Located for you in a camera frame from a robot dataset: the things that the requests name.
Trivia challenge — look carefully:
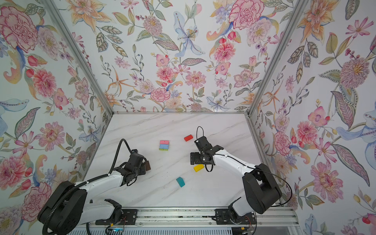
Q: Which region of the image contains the brown wood block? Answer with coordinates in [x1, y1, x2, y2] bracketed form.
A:
[145, 161, 151, 171]

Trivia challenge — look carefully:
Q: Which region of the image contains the red wood block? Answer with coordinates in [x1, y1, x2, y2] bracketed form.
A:
[184, 135, 193, 142]

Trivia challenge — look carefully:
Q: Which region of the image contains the pink wood block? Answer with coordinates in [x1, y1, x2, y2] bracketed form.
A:
[160, 140, 169, 145]

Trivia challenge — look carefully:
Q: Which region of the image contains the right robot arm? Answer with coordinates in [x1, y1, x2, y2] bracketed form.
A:
[190, 136, 282, 219]

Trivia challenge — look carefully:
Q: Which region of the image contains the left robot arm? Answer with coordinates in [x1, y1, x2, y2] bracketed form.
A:
[37, 150, 150, 235]

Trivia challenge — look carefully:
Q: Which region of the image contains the yellow wood block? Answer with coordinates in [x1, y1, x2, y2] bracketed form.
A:
[193, 164, 205, 172]

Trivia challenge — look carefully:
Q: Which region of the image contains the teal wood block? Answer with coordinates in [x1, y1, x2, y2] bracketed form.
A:
[176, 177, 185, 188]

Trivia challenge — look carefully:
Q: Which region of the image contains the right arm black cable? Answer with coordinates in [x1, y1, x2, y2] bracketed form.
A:
[196, 126, 293, 208]

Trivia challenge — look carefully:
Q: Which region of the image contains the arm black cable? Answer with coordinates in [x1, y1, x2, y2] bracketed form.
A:
[196, 126, 293, 208]
[41, 138, 134, 235]

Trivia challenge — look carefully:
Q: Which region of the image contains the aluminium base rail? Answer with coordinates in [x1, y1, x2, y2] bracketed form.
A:
[113, 207, 299, 228]

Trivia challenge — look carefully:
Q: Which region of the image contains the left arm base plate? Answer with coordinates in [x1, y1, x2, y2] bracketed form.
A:
[95, 209, 138, 226]

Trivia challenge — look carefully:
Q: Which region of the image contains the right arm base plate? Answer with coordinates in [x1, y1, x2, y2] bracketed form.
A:
[212, 209, 257, 225]

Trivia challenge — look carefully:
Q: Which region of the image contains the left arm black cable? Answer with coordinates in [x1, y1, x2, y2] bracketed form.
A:
[41, 138, 134, 235]

